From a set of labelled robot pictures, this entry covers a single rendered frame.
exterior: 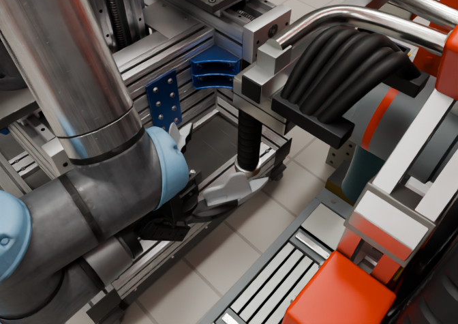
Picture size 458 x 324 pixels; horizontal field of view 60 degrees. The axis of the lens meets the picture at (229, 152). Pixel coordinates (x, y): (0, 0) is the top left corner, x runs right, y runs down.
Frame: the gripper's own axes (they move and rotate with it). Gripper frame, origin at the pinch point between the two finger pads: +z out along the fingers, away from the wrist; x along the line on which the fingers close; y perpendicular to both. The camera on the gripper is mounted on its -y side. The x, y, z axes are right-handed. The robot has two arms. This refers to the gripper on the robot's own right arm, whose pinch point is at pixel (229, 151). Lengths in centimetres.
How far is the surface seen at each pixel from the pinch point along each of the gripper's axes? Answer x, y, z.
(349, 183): -10.0, -30.0, 29.9
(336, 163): 9, -80, 73
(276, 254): 2, -78, 25
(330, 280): -22.1, 5.5, -8.7
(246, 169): -0.9, -6.5, 3.2
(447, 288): -29.6, 15.3, -7.9
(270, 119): -5.2, 8.8, 2.2
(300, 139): 28, -83, 76
